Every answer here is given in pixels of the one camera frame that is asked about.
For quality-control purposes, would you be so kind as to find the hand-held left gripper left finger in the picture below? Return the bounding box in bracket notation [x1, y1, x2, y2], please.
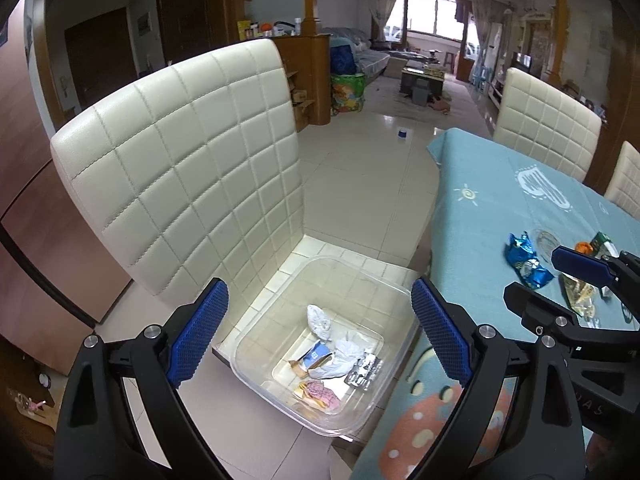
[54, 277, 233, 480]

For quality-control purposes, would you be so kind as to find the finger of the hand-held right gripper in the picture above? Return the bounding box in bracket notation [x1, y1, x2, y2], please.
[504, 282, 640, 361]
[551, 246, 640, 331]

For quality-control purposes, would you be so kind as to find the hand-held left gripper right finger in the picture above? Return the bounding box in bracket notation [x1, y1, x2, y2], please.
[410, 276, 588, 480]

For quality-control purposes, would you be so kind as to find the green and white milk carton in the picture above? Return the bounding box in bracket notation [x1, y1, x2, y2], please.
[591, 231, 621, 261]

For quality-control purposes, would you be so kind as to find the cream wrapper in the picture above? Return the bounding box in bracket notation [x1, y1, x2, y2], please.
[560, 272, 601, 318]

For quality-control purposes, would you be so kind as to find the blue foil wrapper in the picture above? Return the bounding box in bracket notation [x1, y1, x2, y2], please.
[504, 231, 555, 291]

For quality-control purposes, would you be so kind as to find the clear plastic bin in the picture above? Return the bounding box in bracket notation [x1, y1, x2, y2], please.
[231, 255, 421, 438]

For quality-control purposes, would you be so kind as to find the white tissue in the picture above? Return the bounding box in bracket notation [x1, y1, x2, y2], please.
[307, 337, 371, 380]

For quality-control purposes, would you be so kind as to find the small blue white carton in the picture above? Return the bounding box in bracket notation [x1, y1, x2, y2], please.
[289, 341, 333, 376]

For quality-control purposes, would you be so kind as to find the small white paper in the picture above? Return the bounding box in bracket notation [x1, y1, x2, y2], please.
[306, 305, 333, 341]

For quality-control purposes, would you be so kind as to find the pink wrapper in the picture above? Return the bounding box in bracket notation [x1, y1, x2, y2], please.
[298, 379, 341, 411]

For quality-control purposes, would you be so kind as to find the person's right hand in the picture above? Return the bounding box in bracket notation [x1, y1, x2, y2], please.
[585, 432, 626, 480]

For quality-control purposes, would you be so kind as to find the cream quilted dining chair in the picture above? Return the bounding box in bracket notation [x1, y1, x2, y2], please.
[50, 37, 421, 376]
[492, 67, 602, 183]
[604, 141, 640, 221]

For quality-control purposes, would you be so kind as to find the brown glossy cabinet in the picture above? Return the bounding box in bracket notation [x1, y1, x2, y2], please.
[0, 0, 133, 333]

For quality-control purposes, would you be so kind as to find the white standing air conditioner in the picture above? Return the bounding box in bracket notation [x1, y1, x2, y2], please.
[487, 22, 505, 81]

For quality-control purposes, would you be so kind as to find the dark coffee table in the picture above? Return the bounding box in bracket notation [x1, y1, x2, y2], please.
[400, 60, 446, 93]

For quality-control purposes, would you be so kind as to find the pile of cardboard boxes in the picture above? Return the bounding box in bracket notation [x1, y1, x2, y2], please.
[285, 70, 317, 131]

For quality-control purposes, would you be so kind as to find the colourful printed bag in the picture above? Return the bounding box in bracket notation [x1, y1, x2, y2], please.
[331, 72, 367, 113]

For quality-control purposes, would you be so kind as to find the patterned white curtain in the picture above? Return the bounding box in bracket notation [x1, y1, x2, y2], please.
[472, 0, 506, 76]
[357, 0, 403, 43]

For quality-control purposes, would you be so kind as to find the grey covered sofa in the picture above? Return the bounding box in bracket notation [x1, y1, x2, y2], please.
[320, 26, 393, 78]

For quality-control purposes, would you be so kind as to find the large window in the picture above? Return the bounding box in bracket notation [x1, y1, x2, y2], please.
[407, 0, 473, 38]

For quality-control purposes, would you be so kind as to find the blue bag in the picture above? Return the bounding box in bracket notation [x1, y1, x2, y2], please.
[330, 42, 358, 76]

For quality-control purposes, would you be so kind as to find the wooden divider cabinet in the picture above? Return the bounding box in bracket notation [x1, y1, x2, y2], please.
[270, 32, 333, 131]

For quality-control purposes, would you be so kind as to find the row of small containers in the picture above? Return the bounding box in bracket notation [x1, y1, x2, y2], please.
[237, 19, 303, 41]

